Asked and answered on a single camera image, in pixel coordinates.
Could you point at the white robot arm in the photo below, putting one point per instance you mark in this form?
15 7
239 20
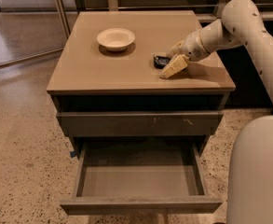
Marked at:
240 25

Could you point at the white robot base shell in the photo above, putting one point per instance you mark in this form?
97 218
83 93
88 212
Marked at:
250 181

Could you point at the dark blue rxbar wrapper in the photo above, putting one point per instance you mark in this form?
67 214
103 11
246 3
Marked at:
160 61

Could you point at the metal window frame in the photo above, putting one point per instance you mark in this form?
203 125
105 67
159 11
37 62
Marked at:
63 17

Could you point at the open grey middle drawer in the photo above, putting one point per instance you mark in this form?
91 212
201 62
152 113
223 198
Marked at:
151 177

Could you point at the white ceramic bowl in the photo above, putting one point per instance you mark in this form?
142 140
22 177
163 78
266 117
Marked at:
116 39

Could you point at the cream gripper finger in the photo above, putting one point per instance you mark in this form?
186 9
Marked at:
177 49
176 64

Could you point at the grey drawer cabinet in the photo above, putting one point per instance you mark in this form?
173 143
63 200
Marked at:
90 78

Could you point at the closed grey top drawer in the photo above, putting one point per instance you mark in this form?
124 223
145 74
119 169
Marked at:
128 124

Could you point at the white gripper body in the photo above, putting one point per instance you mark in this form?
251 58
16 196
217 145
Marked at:
192 48

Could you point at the blue tape piece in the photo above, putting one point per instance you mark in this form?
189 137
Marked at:
72 154

